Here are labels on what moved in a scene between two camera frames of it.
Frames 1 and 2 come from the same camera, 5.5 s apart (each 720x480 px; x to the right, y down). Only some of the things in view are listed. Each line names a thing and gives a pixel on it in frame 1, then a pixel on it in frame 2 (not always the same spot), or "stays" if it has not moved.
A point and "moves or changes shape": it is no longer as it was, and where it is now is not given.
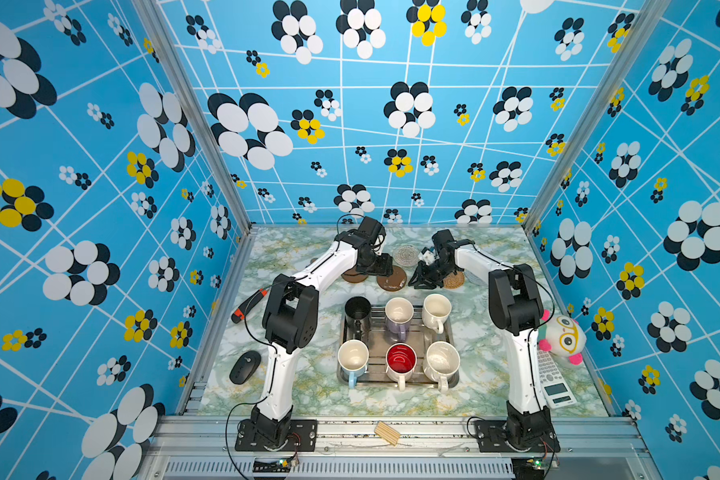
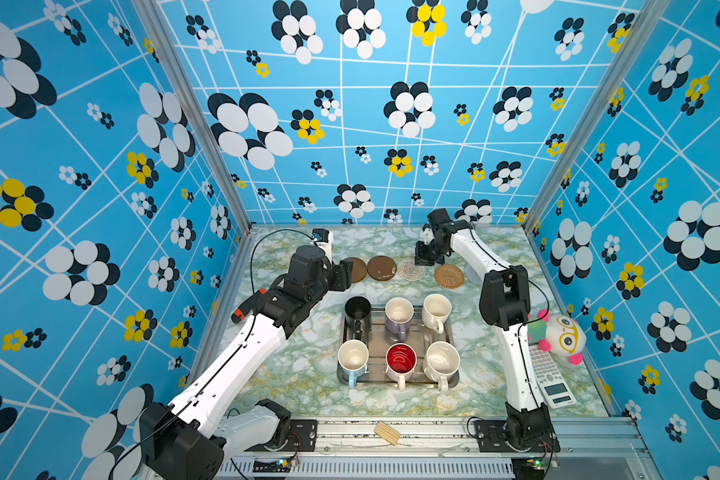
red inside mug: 401,360 stays
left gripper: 385,264 → 342,275
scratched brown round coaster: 395,281 moves or changes shape
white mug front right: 442,361 stays
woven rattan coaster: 454,281 stays
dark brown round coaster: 351,275 stays
